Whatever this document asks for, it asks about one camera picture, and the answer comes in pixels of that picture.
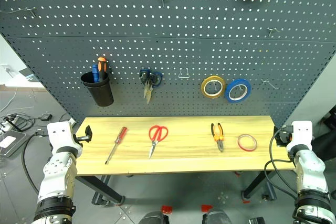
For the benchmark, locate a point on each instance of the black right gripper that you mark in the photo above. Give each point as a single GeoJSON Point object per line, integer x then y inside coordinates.
{"type": "Point", "coordinates": [284, 138]}

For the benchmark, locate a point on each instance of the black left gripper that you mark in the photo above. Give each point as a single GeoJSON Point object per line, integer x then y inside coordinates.
{"type": "Point", "coordinates": [81, 138]}

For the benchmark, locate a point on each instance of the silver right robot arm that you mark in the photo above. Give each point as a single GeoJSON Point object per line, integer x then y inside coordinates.
{"type": "Point", "coordinates": [311, 171]}

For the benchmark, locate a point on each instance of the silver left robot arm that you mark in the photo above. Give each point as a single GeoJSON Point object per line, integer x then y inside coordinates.
{"type": "Point", "coordinates": [56, 176]}

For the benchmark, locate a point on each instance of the grey pegboard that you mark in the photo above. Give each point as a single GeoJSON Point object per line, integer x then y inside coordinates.
{"type": "Point", "coordinates": [168, 37]}

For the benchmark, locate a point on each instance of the thin red tape roll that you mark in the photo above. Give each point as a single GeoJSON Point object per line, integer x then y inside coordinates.
{"type": "Point", "coordinates": [239, 144]}

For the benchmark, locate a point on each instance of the black plastic cup holder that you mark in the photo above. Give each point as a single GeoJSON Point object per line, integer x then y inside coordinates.
{"type": "Point", "coordinates": [101, 91]}

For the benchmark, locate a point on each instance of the black power adapter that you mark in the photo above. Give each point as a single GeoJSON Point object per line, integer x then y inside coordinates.
{"type": "Point", "coordinates": [46, 117]}

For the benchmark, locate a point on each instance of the black table leg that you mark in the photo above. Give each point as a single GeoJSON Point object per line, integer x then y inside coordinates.
{"type": "Point", "coordinates": [102, 188]}
{"type": "Point", "coordinates": [256, 184]}

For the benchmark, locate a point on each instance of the orange black pliers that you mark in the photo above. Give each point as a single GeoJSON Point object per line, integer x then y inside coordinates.
{"type": "Point", "coordinates": [219, 137]}

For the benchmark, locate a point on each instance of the blue tape roll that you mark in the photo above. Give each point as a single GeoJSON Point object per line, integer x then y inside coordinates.
{"type": "Point", "coordinates": [229, 96]}

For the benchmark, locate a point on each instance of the grey white floor box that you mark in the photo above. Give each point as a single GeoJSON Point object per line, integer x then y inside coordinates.
{"type": "Point", "coordinates": [10, 142]}

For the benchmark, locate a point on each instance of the yellow tape roll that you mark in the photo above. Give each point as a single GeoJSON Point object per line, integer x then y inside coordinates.
{"type": "Point", "coordinates": [204, 90]}

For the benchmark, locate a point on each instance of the dark rounded shape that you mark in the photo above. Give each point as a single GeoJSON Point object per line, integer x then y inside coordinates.
{"type": "Point", "coordinates": [153, 218]}
{"type": "Point", "coordinates": [216, 218]}

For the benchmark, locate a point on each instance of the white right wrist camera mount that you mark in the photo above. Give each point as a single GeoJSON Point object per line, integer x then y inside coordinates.
{"type": "Point", "coordinates": [302, 134]}

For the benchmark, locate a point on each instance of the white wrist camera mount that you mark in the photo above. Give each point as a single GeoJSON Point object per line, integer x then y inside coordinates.
{"type": "Point", "coordinates": [60, 136]}
{"type": "Point", "coordinates": [302, 134]}

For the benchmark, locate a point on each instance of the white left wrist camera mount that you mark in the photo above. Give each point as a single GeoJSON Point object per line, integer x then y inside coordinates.
{"type": "Point", "coordinates": [60, 136]}

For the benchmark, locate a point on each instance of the white wall socket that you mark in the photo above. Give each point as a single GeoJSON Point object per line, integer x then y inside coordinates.
{"type": "Point", "coordinates": [5, 69]}

